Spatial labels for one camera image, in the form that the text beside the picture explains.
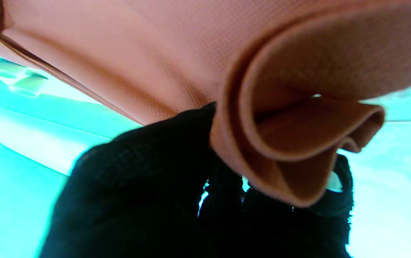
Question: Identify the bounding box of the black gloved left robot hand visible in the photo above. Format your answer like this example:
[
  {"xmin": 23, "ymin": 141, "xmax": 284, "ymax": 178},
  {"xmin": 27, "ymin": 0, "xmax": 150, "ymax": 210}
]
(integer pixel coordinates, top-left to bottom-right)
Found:
[{"xmin": 40, "ymin": 102, "xmax": 354, "ymax": 258}]

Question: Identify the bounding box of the red shirt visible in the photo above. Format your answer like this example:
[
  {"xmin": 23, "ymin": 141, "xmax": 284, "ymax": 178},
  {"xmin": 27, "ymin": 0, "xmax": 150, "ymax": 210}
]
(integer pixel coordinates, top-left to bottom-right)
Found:
[{"xmin": 0, "ymin": 0, "xmax": 411, "ymax": 208}]

